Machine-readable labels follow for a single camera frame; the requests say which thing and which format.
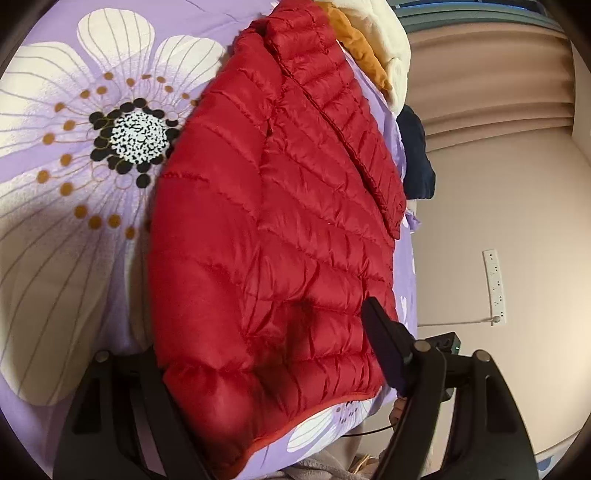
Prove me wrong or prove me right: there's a purple floral bed sheet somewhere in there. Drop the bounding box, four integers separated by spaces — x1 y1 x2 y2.
0 0 422 480

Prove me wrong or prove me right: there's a white power strip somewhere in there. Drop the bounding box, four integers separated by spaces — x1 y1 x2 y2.
482 249 507 326

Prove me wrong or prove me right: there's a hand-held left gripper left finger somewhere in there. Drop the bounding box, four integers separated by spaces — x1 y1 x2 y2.
53 348 213 480

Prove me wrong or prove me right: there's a white power cable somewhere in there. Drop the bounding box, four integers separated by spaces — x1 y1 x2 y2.
418 315 503 328

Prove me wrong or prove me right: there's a cream fleece garment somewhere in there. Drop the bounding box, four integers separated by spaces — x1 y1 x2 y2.
332 0 411 116

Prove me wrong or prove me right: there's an orange garment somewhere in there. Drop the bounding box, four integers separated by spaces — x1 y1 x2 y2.
318 2 393 93

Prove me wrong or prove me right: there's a dark navy garment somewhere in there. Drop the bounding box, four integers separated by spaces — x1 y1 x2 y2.
396 105 437 201

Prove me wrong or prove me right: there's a teal curtain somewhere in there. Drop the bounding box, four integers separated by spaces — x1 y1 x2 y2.
397 0 564 29

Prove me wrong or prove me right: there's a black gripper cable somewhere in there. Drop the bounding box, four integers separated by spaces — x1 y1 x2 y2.
344 425 394 437

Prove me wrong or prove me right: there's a beige curtain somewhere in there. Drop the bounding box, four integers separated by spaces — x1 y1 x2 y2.
406 14 575 153

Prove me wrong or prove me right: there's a red puffer jacket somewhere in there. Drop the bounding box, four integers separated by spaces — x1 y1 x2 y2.
148 0 408 478

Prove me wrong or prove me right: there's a person's right hand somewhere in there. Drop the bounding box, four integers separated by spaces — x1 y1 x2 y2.
389 396 410 426

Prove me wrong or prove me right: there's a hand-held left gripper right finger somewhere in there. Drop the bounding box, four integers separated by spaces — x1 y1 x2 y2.
360 298 539 480

